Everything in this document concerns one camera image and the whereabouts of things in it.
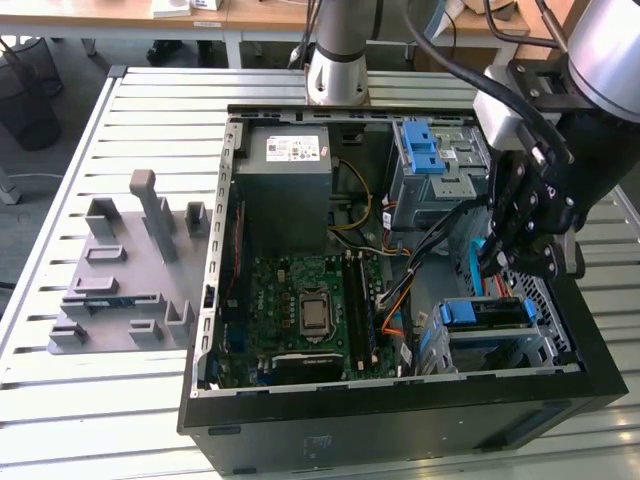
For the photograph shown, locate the grey parts rack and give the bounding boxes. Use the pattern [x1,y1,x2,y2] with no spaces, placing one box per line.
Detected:
[46,168,214,359]

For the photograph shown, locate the black mesh waste bin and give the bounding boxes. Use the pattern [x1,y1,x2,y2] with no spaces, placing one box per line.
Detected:
[0,34,64,151]

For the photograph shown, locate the white plastic object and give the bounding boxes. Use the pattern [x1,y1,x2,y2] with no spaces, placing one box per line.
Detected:
[429,0,469,39]

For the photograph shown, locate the brown cardboard piece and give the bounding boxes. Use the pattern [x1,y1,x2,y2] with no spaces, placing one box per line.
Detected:
[479,0,516,22]

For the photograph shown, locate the black PC case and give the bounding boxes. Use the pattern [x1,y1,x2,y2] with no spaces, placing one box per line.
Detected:
[177,103,630,476]

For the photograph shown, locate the blue plastic drive latch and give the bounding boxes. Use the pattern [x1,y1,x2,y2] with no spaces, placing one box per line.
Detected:
[401,122,446,175]

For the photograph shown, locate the grey metal disk bay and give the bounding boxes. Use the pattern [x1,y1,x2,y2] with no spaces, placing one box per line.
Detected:
[417,294,571,376]

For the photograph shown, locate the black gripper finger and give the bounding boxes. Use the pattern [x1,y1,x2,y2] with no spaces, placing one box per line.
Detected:
[514,233,586,280]
[478,149,541,276]

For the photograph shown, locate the grey power supply unit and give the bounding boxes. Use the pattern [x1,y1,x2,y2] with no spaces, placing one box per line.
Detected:
[233,124,335,256]

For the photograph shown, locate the red black twisted wire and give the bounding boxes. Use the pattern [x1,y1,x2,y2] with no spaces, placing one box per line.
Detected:
[223,203,245,307]

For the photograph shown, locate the silver wrist camera block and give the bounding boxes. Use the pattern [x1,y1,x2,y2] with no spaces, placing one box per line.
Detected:
[472,67,561,151]

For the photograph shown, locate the black cable bundle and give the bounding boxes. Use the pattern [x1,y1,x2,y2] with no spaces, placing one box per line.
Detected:
[377,197,494,306]

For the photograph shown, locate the grey metal stand foot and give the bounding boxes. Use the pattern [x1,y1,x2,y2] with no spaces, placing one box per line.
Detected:
[0,164,24,206]

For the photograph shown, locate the white book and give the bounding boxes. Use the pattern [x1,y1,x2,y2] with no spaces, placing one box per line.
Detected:
[152,0,194,19]

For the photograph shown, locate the orange yellow wire bundle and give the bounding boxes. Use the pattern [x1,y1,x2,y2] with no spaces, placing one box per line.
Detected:
[380,282,416,337]

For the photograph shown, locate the hard disk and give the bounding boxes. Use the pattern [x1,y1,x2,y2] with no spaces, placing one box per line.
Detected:
[419,297,540,369]

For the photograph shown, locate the silver CPU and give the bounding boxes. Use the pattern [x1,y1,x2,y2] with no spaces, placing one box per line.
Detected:
[299,295,331,336]

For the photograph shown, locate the dark RAM stick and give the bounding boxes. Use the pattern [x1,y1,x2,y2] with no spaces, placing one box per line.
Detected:
[356,252,382,369]

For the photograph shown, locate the black graphics card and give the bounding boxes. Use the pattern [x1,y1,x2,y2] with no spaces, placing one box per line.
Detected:
[269,352,346,386]

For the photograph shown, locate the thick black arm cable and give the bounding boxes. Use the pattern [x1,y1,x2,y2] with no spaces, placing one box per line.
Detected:
[404,0,576,164]

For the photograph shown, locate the blue flat data wire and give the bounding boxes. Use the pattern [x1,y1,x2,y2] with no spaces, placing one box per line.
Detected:
[469,238,489,301]

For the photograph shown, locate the black plug power wire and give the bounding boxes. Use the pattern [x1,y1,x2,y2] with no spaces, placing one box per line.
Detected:
[489,272,521,301]

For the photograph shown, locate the yellow black power wire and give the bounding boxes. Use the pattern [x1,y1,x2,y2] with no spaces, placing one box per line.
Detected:
[327,158,374,232]

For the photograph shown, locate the grey optical drive cage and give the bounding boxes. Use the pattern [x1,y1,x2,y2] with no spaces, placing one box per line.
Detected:
[387,119,501,234]

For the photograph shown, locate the wooden desk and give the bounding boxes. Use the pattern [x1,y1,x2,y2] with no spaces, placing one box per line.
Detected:
[0,0,531,71]

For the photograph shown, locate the green motherboard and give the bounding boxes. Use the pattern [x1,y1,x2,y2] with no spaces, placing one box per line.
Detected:
[219,252,401,389]

